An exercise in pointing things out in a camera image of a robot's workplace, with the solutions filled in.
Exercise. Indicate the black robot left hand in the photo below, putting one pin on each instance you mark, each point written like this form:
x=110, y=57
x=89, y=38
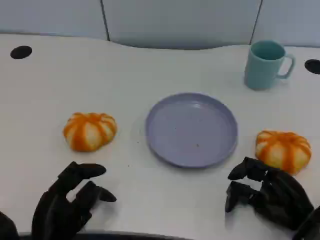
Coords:
x=55, y=207

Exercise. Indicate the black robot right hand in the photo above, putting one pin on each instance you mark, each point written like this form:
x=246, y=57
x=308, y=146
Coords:
x=285, y=197

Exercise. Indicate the orange white toy bread roll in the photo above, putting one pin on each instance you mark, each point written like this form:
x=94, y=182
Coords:
x=88, y=133
x=282, y=150

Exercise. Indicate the dark robot torso edge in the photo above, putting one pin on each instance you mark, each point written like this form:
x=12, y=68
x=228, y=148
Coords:
x=112, y=237

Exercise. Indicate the lilac plate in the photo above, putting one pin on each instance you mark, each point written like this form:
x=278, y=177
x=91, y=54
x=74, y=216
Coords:
x=191, y=130

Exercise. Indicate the pale green mug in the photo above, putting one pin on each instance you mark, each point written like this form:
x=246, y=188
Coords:
x=262, y=72

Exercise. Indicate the grey partition panel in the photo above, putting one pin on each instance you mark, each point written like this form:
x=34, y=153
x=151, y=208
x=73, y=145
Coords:
x=50, y=17
x=180, y=22
x=292, y=20

